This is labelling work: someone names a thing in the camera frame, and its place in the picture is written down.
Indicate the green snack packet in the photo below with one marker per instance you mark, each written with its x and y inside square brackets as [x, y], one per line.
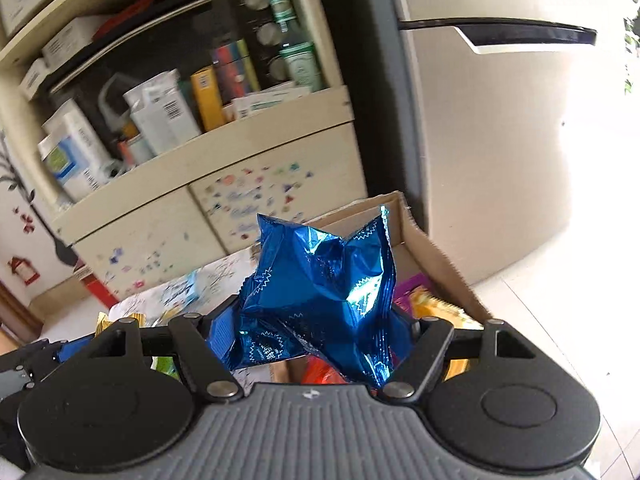
[165, 366]

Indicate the purple snack packet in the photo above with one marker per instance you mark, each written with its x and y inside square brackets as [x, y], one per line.
[412, 292]

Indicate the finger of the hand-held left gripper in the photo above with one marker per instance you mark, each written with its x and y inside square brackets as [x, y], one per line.
[55, 350]

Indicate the white teal medicine box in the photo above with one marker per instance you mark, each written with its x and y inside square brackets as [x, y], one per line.
[160, 120]

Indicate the multicolour striped box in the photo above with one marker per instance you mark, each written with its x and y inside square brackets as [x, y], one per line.
[235, 75]

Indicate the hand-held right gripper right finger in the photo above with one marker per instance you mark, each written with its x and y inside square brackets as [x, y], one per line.
[430, 345]

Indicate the orange-yellow snack packet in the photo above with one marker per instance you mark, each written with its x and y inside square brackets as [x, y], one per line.
[440, 310]

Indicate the orange box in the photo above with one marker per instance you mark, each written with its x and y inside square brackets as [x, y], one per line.
[207, 100]

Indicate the white and blue carton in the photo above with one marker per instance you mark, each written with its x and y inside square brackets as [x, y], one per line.
[70, 160]

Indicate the flat white box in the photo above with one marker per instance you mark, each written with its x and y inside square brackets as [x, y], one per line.
[265, 102]

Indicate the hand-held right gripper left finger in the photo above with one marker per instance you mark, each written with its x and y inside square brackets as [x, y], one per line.
[220, 335]

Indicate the red flat item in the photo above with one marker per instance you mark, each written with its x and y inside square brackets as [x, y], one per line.
[130, 12]

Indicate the green glass bottle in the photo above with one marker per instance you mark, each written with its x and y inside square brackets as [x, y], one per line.
[302, 67]

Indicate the black flat tray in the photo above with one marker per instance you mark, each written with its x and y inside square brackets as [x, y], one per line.
[150, 35]

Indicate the cardboard box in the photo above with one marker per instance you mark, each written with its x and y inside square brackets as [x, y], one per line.
[440, 265]

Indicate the yellow snack packet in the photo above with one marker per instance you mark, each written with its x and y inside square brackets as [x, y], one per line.
[120, 324]

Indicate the beige cabinet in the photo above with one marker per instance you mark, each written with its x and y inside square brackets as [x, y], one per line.
[150, 220]

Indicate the black vine wall decal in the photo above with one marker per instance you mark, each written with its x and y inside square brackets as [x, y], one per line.
[62, 252]

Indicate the white refrigerator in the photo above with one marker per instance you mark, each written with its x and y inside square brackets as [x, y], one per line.
[500, 135]

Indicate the colourful fridge sticker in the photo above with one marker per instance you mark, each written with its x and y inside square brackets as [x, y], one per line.
[632, 35]

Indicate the blue foil snack packet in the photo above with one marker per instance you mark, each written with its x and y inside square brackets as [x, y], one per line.
[320, 280]

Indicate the orange-red snack packet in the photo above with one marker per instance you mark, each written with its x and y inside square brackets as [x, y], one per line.
[322, 372]

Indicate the small orange sachet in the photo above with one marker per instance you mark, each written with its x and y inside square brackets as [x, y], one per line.
[126, 152]

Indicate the light blue white packet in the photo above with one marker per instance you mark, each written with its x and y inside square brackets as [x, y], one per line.
[185, 287]

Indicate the black canister pack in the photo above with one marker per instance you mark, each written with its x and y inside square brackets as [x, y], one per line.
[260, 35]

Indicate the small white box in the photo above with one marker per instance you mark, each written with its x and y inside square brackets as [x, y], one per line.
[34, 80]
[72, 42]

